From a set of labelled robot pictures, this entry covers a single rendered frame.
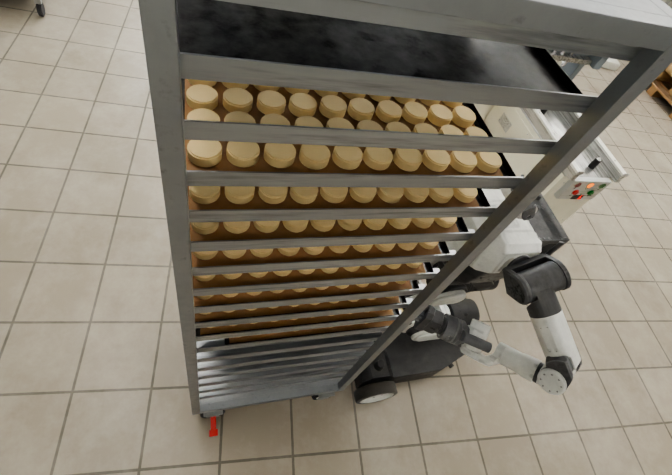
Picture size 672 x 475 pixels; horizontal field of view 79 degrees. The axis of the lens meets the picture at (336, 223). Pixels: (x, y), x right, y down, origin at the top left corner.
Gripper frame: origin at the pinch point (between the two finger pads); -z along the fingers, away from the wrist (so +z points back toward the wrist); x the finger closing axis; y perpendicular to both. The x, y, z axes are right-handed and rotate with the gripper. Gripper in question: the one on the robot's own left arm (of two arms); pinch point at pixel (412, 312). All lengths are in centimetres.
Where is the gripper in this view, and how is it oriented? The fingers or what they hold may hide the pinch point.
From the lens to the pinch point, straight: 143.5
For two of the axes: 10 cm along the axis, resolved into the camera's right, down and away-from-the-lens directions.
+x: 2.5, -5.8, -7.8
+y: -3.1, 7.1, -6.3
